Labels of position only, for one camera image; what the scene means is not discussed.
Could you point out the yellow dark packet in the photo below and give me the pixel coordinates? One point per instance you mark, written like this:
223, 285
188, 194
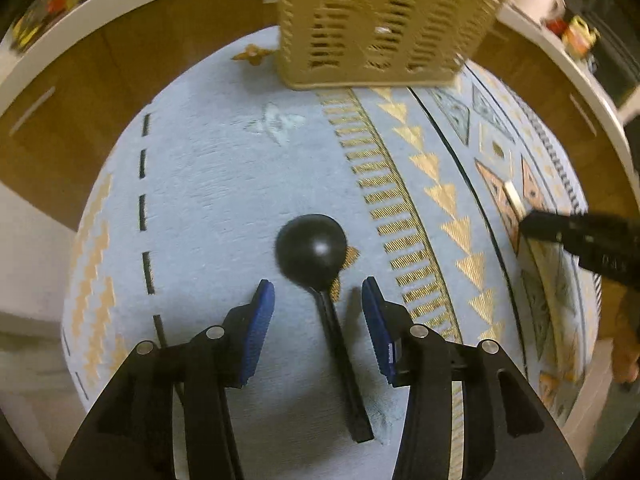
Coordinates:
32, 20

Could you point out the beige slotted plastic basket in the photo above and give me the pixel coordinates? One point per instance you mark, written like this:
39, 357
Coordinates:
350, 10

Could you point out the light blue patterned mat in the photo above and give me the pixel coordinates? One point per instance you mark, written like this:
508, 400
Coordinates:
225, 185

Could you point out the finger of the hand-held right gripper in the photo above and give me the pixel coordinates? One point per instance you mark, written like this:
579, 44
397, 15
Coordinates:
545, 226

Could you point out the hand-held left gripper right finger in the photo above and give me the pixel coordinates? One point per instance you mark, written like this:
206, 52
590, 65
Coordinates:
377, 325

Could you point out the red small object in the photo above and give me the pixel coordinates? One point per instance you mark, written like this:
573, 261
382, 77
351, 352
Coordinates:
556, 25

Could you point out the wooden chopstick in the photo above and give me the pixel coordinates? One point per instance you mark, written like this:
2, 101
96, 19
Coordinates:
514, 197

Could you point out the person's right hand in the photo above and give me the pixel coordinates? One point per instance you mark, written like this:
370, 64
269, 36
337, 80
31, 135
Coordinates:
627, 340

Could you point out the dark kitchen appliance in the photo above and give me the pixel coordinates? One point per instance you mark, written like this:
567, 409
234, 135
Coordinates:
615, 60

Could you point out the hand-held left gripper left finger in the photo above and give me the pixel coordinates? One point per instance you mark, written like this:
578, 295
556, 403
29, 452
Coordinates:
260, 325

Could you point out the yellow small object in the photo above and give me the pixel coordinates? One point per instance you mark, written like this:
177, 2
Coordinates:
580, 35

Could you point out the black plastic ladle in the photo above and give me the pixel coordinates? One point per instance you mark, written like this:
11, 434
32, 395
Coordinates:
310, 247

